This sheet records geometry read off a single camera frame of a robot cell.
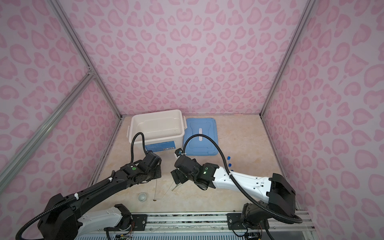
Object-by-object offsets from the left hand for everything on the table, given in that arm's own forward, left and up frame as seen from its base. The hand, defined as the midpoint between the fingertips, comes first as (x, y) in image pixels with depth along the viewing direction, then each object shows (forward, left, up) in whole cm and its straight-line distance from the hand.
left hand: (160, 169), depth 83 cm
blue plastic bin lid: (+20, -24, -8) cm, 32 cm away
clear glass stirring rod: (-9, -3, -8) cm, 13 cm away
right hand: (-3, -12, +8) cm, 15 cm away
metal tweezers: (-7, -9, -8) cm, 13 cm away
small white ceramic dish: (-12, +9, -7) cm, 17 cm away
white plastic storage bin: (+33, +4, -7) cm, 34 cm away
